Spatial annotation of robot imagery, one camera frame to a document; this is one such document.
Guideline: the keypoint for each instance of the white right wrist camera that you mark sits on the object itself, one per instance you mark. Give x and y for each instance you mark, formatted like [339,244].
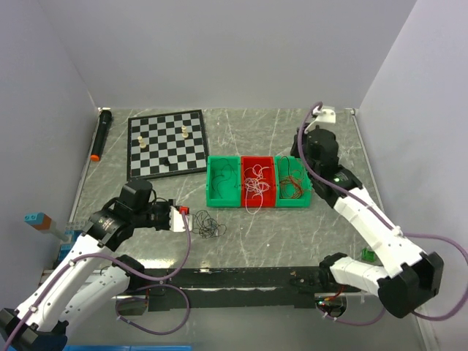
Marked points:
[321,118]

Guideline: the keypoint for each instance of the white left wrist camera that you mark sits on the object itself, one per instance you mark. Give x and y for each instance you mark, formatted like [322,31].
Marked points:
[177,225]

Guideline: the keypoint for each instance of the small green clip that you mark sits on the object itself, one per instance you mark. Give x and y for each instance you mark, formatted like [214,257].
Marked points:
[368,255]

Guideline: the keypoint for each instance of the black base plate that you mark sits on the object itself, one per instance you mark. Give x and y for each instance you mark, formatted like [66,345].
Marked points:
[255,287]

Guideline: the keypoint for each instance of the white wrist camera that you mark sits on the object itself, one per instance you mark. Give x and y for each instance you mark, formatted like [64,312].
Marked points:
[177,225]
[321,118]

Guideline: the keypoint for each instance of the black marker orange cap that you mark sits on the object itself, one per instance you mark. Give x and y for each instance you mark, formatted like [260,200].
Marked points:
[105,122]

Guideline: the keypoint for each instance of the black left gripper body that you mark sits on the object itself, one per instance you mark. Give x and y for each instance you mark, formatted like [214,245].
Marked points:
[158,215]

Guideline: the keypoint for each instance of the black white chessboard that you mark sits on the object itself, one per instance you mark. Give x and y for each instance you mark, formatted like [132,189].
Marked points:
[163,136]

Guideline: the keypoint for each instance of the blue brown block tower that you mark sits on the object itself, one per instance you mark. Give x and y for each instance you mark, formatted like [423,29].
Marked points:
[43,223]

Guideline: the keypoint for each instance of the blue white lego block stack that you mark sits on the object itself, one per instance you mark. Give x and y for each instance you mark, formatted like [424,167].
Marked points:
[72,232]

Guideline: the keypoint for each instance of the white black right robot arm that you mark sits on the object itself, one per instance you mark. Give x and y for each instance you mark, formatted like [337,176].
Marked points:
[407,276]

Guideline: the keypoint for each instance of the cream chess pawn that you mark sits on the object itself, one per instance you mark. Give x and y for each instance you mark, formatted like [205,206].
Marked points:
[185,133]
[141,142]

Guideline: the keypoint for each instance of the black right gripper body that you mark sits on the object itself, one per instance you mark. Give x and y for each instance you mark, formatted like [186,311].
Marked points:
[305,137]

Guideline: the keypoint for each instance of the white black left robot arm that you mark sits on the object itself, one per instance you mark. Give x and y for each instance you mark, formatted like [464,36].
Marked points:
[90,273]

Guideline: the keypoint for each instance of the aluminium rail frame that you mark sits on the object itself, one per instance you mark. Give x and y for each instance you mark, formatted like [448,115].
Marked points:
[161,317]

